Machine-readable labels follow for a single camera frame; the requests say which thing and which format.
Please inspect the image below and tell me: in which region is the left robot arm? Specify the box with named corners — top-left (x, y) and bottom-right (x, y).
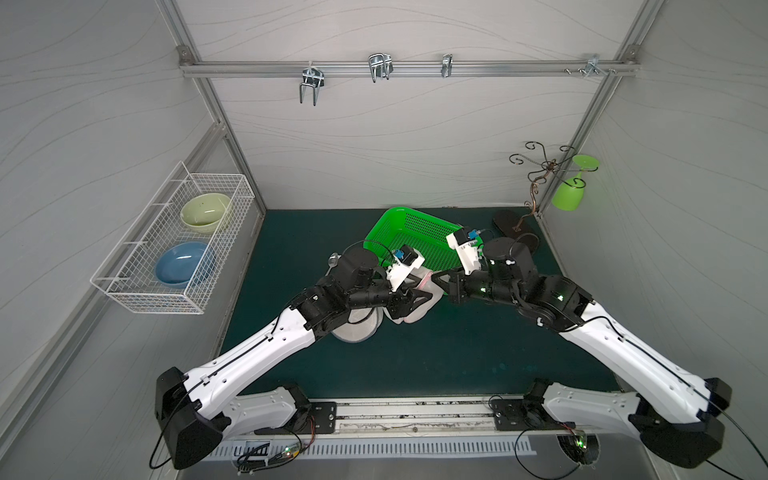
top-left (155, 245), bottom-right (432, 470)

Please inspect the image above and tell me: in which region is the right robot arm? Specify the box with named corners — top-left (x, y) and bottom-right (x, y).
top-left (431, 229), bottom-right (732, 469)

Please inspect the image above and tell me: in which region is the green plastic basket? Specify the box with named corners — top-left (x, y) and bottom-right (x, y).
top-left (363, 207), bottom-right (461, 271)

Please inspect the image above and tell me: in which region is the metal spoon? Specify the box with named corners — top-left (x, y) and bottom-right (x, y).
top-left (326, 252), bottom-right (341, 275)

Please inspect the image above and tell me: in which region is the bronze cup tree stand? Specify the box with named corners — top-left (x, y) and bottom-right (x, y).
top-left (492, 141), bottom-right (576, 254)

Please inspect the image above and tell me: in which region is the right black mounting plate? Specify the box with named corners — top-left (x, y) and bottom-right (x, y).
top-left (487, 395), bottom-right (576, 431)

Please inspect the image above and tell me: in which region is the black mounting plate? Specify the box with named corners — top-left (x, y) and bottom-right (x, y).
top-left (487, 395), bottom-right (576, 431)
top-left (255, 402), bottom-right (337, 435)

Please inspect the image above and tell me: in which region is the green plastic wine glass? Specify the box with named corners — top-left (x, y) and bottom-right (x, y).
top-left (552, 154), bottom-right (600, 211)

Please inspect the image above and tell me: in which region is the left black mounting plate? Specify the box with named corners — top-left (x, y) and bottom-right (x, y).
top-left (255, 402), bottom-right (337, 435)

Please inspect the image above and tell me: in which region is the light green bowl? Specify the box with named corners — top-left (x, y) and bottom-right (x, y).
top-left (179, 192), bottom-right (233, 235)

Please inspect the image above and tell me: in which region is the small flat metal hook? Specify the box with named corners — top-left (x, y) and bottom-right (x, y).
top-left (441, 54), bottom-right (453, 78)

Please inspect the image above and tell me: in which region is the looped metal hook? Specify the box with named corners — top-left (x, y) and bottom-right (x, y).
top-left (368, 53), bottom-right (394, 83)

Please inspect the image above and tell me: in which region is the blue bowl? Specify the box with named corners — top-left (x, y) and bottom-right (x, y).
top-left (154, 241), bottom-right (217, 289)

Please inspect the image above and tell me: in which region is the double prong metal hook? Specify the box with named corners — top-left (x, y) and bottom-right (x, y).
top-left (299, 66), bottom-right (325, 106)

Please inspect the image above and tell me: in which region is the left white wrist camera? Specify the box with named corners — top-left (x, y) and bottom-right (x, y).
top-left (386, 244), bottom-right (425, 292)

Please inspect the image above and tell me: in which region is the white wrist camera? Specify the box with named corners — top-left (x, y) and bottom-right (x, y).
top-left (386, 244), bottom-right (425, 292)
top-left (446, 227), bottom-right (481, 275)

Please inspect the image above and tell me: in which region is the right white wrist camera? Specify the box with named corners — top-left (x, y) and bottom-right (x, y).
top-left (446, 227), bottom-right (481, 275)

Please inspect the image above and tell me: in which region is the right black cable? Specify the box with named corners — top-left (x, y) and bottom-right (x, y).
top-left (484, 391), bottom-right (583, 480)

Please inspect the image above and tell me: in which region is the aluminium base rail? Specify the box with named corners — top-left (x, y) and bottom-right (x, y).
top-left (287, 392), bottom-right (637, 444)

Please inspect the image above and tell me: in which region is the round floor cable port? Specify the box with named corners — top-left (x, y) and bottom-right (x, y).
top-left (557, 434), bottom-right (600, 466)

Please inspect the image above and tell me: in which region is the white slotted cable duct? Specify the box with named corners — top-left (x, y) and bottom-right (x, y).
top-left (205, 435), bottom-right (537, 462)

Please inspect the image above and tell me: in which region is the left bundle of cables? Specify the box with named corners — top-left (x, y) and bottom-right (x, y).
top-left (232, 413), bottom-right (316, 475)

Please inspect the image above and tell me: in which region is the white wire wall basket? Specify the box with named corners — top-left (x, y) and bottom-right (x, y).
top-left (91, 163), bottom-right (255, 315)

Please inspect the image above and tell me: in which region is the aluminium top rail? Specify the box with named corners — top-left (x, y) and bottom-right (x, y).
top-left (178, 47), bottom-right (641, 81)

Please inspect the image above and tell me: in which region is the right metal rail hook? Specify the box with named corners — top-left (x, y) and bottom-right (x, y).
top-left (563, 54), bottom-right (618, 79)

